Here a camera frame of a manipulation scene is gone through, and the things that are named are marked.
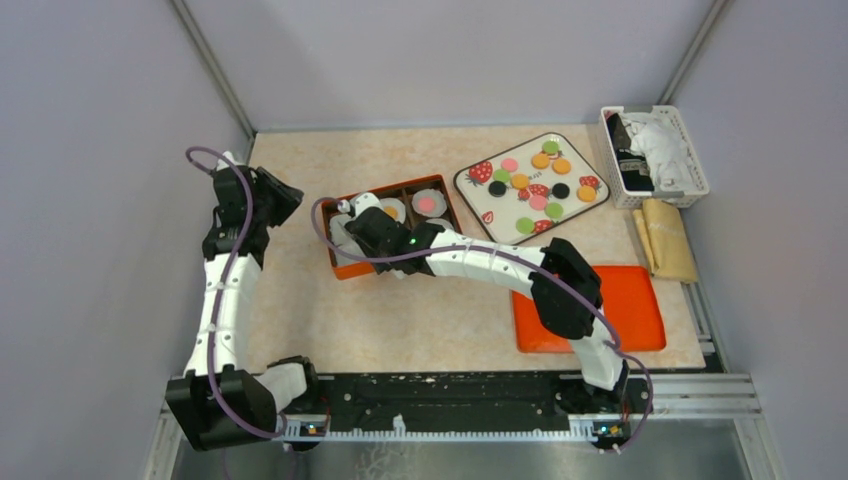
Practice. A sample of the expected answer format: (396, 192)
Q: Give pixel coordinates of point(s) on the strawberry pattern tray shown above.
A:
(497, 216)

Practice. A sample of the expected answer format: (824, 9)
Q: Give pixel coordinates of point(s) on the green cookie top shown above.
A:
(551, 148)

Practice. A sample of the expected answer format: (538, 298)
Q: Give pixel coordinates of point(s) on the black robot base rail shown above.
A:
(464, 402)

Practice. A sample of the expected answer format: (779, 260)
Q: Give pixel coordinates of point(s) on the black cookie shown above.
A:
(497, 189)
(560, 191)

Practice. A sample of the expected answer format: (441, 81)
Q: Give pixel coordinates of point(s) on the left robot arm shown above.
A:
(217, 402)

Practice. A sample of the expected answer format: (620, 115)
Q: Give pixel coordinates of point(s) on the white cloth in basket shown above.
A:
(655, 137)

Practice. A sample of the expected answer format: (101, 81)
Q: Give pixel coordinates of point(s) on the tan folded cloth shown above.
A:
(664, 241)

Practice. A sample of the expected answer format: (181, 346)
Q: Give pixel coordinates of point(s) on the green cookie bottom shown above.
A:
(525, 226)

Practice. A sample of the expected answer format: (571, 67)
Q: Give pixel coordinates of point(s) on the pink cookie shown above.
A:
(426, 204)

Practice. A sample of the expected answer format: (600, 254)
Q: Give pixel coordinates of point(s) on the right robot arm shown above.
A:
(563, 288)

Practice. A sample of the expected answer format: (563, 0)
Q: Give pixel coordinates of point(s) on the black cookie on tray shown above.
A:
(560, 191)

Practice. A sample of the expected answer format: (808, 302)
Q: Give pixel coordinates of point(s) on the orange box lid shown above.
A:
(629, 302)

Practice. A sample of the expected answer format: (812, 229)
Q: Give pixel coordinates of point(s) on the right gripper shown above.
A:
(381, 266)

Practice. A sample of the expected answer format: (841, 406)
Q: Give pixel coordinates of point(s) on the white plastic basket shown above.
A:
(624, 198)

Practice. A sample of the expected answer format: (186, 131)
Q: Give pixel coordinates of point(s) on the black item in basket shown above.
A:
(633, 167)

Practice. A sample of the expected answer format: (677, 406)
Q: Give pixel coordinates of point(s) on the green cookie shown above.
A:
(551, 148)
(525, 226)

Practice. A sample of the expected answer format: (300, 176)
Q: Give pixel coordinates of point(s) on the orange cookie box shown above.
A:
(408, 203)

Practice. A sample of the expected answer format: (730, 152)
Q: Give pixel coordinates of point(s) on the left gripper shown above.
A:
(288, 196)

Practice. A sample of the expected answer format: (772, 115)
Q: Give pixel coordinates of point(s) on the orange cookie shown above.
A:
(391, 211)
(519, 181)
(586, 193)

